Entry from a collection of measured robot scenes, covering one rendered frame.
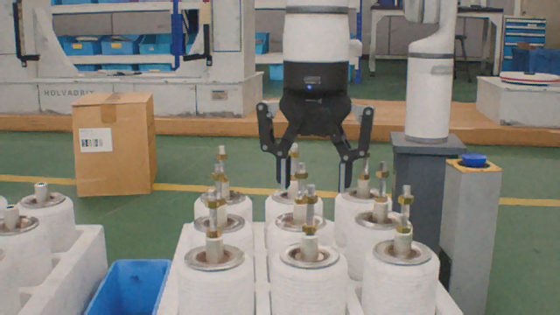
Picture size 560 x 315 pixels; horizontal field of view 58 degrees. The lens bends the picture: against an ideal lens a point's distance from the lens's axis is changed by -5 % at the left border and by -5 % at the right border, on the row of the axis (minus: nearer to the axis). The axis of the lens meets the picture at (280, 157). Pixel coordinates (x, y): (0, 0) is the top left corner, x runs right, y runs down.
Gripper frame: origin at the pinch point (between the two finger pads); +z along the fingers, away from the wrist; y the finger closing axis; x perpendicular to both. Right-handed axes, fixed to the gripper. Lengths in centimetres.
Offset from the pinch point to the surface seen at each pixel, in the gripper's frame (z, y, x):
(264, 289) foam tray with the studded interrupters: 17.2, -7.1, 2.9
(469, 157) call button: 2.4, 20.5, 25.4
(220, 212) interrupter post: 7.9, -14.5, 6.6
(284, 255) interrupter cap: 9.8, -3.3, -1.1
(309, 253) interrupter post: 9.1, -0.2, -1.3
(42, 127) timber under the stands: 35, -179, 171
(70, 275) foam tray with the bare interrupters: 18.2, -36.9, 0.6
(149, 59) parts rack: 18, -252, 434
